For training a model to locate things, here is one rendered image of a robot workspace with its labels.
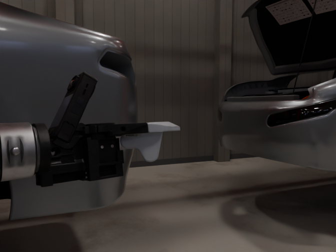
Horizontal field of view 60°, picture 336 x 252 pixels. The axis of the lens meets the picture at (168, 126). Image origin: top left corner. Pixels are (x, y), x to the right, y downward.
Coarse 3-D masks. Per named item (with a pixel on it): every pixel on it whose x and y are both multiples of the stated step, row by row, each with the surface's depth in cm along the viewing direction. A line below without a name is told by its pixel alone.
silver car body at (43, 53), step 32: (0, 32) 127; (32, 32) 132; (64, 32) 138; (96, 32) 146; (0, 64) 128; (32, 64) 132; (64, 64) 137; (96, 64) 143; (128, 64) 169; (0, 96) 129; (32, 96) 133; (96, 96) 144; (128, 96) 156; (128, 160) 162; (32, 192) 136; (64, 192) 141; (96, 192) 147
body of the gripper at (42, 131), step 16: (80, 128) 42; (96, 128) 41; (48, 144) 38; (64, 144) 41; (80, 144) 42; (96, 144) 41; (112, 144) 43; (48, 160) 38; (64, 160) 41; (80, 160) 42; (96, 160) 41; (112, 160) 43; (48, 176) 39; (64, 176) 42; (80, 176) 43; (96, 176) 41; (112, 176) 43
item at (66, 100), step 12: (84, 72) 43; (72, 84) 43; (84, 84) 43; (72, 96) 42; (84, 96) 43; (60, 108) 44; (72, 108) 42; (84, 108) 43; (60, 120) 41; (72, 120) 41; (48, 132) 43; (60, 132) 40; (72, 132) 41
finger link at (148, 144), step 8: (152, 128) 43; (160, 128) 43; (168, 128) 44; (176, 128) 45; (136, 136) 43; (144, 136) 44; (152, 136) 44; (160, 136) 44; (128, 144) 43; (136, 144) 43; (144, 144) 44; (152, 144) 44; (144, 152) 44; (152, 152) 44; (152, 160) 44
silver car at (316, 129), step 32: (224, 96) 356; (256, 96) 290; (288, 96) 251; (320, 96) 229; (224, 128) 314; (256, 128) 264; (288, 128) 239; (320, 128) 226; (288, 160) 245; (320, 160) 230
